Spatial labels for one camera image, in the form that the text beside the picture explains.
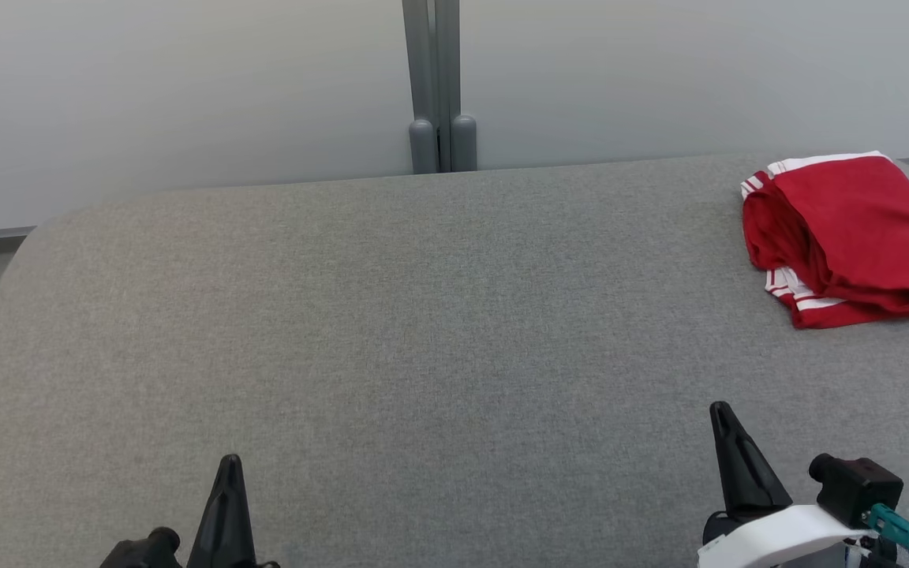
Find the red shorts with white panels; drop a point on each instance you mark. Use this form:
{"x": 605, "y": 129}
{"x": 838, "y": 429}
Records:
{"x": 857, "y": 221}

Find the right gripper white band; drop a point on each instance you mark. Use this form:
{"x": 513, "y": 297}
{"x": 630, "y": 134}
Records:
{"x": 770, "y": 540}

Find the grey vertical wall post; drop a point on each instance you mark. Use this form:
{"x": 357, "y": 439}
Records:
{"x": 454, "y": 79}
{"x": 419, "y": 79}

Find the red jersey with white sleeves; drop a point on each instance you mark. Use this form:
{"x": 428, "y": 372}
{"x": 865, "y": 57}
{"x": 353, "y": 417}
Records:
{"x": 825, "y": 315}

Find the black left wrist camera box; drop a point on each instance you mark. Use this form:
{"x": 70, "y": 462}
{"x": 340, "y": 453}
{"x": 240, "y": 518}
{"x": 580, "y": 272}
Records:
{"x": 139, "y": 552}

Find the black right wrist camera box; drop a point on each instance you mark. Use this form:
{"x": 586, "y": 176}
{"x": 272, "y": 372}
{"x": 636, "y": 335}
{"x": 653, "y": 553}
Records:
{"x": 857, "y": 489}

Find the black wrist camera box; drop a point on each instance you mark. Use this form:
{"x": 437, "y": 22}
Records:
{"x": 857, "y": 489}
{"x": 139, "y": 552}

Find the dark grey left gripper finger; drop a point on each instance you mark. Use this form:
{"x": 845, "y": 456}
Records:
{"x": 226, "y": 528}

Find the grey fabric sofa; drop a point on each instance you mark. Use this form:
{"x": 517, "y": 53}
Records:
{"x": 344, "y": 315}

